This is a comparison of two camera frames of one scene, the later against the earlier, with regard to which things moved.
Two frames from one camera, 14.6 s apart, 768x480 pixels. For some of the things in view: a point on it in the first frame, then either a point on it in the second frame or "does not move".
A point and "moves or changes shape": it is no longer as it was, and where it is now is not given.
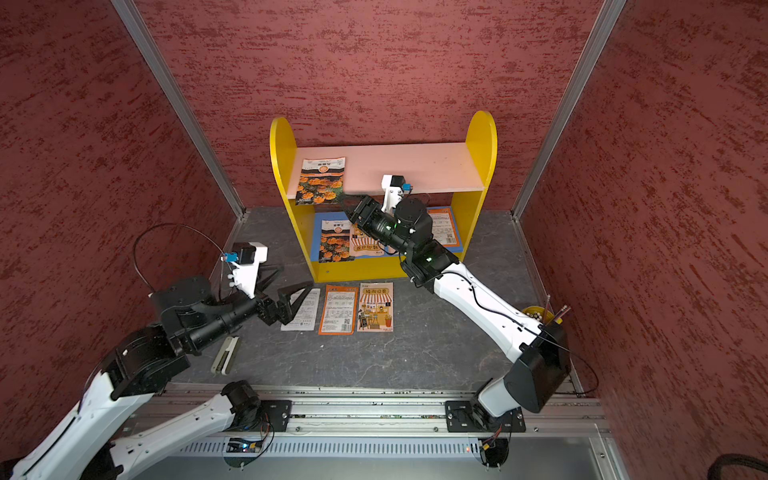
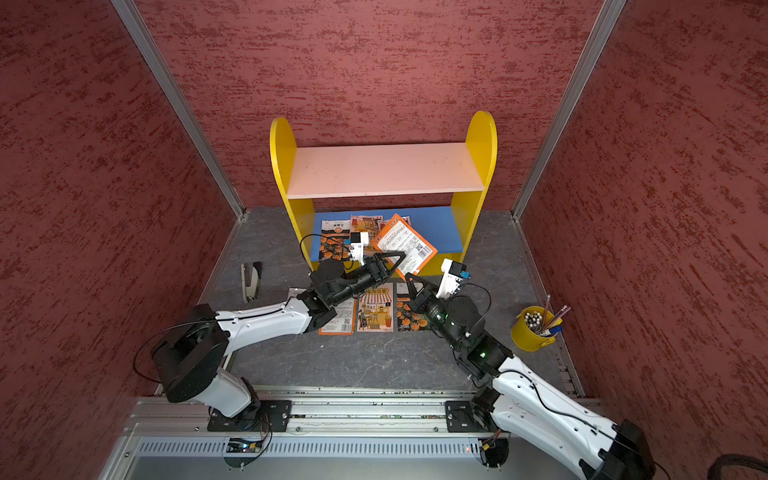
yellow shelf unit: [316, 180] does not move
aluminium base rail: [393, 433] does not move
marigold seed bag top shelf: [321, 181] -> [408, 320]
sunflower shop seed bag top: [376, 307] does not move
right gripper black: [359, 209] -> [424, 296]
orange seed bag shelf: [444, 228] moves or changes shape
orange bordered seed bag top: [339, 310] does not move
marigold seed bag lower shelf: [334, 241] does not move
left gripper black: [271, 312] -> [377, 267]
